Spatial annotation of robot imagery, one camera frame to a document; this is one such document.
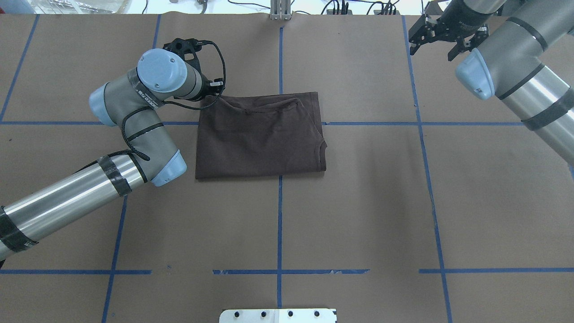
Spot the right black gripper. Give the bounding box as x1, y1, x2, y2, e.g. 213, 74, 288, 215
408, 0, 489, 61

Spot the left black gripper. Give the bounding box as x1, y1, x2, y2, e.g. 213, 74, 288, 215
195, 74, 224, 100

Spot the dark brown t-shirt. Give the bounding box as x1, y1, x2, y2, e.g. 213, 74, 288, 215
195, 92, 327, 180

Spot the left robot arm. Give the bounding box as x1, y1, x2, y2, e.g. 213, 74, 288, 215
1, 48, 227, 261

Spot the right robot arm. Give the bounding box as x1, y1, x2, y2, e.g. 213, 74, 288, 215
408, 0, 574, 165

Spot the aluminium frame post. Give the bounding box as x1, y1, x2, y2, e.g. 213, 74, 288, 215
270, 0, 293, 21

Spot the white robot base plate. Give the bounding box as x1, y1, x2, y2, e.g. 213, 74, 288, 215
219, 308, 338, 323

